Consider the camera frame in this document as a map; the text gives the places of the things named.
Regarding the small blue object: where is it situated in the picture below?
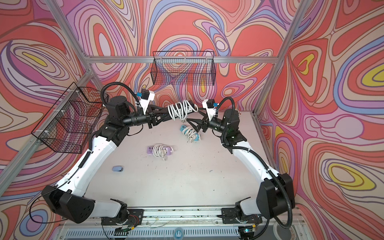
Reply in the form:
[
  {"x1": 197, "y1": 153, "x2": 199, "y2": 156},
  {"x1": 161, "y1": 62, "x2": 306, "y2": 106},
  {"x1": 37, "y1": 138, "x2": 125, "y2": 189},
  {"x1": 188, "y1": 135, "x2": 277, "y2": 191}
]
[{"x1": 112, "y1": 166, "x2": 124, "y2": 172}]

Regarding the black wire basket back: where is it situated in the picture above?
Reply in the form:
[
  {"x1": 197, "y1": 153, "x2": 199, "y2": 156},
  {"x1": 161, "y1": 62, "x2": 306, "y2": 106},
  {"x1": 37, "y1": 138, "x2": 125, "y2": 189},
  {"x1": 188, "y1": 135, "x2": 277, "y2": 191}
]
[{"x1": 151, "y1": 51, "x2": 217, "y2": 86}]

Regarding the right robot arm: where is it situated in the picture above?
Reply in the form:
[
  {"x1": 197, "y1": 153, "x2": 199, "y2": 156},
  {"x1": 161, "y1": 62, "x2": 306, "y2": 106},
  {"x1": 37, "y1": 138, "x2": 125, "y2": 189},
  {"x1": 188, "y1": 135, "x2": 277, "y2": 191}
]
[{"x1": 187, "y1": 97, "x2": 295, "y2": 229}]

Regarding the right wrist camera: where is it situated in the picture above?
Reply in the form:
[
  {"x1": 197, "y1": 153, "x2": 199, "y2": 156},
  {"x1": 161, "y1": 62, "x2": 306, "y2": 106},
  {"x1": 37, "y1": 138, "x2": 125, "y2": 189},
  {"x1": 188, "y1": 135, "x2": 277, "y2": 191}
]
[{"x1": 202, "y1": 99, "x2": 218, "y2": 121}]

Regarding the purple power strip with cord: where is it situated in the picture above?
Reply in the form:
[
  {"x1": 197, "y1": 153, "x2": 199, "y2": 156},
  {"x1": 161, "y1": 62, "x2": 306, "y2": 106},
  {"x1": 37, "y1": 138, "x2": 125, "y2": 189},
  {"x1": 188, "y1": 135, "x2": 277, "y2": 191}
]
[{"x1": 147, "y1": 144, "x2": 174, "y2": 161}]

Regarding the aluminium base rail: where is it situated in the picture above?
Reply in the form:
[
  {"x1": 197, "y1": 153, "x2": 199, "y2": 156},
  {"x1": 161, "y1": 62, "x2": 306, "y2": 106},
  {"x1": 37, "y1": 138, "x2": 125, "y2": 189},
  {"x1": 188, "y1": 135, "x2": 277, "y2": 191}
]
[{"x1": 52, "y1": 206, "x2": 311, "y2": 240}]

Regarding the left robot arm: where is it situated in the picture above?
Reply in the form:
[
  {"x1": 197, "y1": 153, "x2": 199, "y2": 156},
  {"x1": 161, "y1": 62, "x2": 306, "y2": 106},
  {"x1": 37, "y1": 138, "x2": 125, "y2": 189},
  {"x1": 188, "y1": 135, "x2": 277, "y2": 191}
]
[{"x1": 41, "y1": 82, "x2": 185, "y2": 225}]

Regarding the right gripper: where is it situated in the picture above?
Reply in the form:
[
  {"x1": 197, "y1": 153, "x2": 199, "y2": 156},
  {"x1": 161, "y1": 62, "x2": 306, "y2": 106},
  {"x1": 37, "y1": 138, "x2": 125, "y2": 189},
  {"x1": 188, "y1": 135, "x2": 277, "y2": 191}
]
[{"x1": 187, "y1": 107, "x2": 229, "y2": 135}]

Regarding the aluminium frame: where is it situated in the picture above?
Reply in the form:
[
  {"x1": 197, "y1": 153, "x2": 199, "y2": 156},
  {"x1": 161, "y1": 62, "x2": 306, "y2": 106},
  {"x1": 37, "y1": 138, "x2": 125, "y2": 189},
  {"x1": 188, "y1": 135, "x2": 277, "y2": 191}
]
[{"x1": 0, "y1": 0, "x2": 313, "y2": 193}]

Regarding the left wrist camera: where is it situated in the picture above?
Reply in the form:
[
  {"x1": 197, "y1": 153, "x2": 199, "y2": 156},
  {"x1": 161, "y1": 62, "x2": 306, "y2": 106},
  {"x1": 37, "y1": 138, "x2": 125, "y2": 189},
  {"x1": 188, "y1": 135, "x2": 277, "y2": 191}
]
[{"x1": 137, "y1": 89, "x2": 155, "y2": 114}]

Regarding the black wire basket left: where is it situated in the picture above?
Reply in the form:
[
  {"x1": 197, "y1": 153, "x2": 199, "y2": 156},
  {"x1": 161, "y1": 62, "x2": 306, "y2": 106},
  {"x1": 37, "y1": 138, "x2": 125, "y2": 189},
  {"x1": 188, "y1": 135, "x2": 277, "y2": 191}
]
[{"x1": 31, "y1": 86, "x2": 104, "y2": 154}]

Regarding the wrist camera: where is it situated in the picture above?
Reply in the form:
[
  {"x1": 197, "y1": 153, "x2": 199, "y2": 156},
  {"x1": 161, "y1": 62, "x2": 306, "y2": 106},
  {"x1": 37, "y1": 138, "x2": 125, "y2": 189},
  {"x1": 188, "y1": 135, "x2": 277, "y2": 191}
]
[
  {"x1": 202, "y1": 99, "x2": 218, "y2": 121},
  {"x1": 137, "y1": 89, "x2": 155, "y2": 114}
]

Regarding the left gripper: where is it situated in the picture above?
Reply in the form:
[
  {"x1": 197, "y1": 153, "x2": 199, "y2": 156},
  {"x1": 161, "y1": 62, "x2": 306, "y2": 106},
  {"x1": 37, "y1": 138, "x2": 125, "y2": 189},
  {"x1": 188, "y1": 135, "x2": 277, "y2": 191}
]
[{"x1": 120, "y1": 105, "x2": 170, "y2": 131}]

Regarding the blue power strip with cord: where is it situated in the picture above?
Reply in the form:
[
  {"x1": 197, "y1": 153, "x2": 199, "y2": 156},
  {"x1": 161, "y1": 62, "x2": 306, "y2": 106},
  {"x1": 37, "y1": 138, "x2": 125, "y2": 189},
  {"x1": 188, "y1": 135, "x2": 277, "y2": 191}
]
[{"x1": 180, "y1": 125, "x2": 201, "y2": 143}]

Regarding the black wire basket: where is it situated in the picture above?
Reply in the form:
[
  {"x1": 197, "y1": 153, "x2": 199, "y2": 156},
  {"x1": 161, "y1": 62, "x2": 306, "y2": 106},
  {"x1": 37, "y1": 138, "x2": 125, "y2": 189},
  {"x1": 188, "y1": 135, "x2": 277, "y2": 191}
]
[
  {"x1": 151, "y1": 51, "x2": 217, "y2": 86},
  {"x1": 31, "y1": 86, "x2": 104, "y2": 154}
]

